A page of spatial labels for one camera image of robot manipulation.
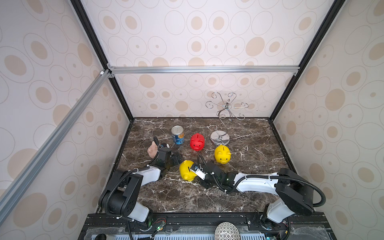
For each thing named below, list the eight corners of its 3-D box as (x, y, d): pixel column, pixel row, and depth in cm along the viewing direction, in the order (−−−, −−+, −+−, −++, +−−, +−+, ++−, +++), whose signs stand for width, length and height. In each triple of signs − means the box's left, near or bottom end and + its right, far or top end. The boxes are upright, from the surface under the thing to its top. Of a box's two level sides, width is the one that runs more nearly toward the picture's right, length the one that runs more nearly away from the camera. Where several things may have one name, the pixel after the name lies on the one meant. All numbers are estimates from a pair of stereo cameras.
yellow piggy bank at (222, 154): (215, 165, 95) (217, 158, 88) (214, 152, 102) (215, 144, 94) (228, 165, 95) (231, 158, 88) (226, 152, 102) (229, 144, 94)
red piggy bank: (188, 150, 103) (187, 141, 96) (194, 140, 109) (194, 131, 101) (199, 154, 101) (199, 146, 93) (205, 144, 107) (205, 135, 99)
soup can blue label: (172, 144, 106) (170, 134, 98) (173, 135, 112) (171, 125, 103) (184, 144, 106) (183, 134, 98) (184, 135, 112) (183, 125, 103)
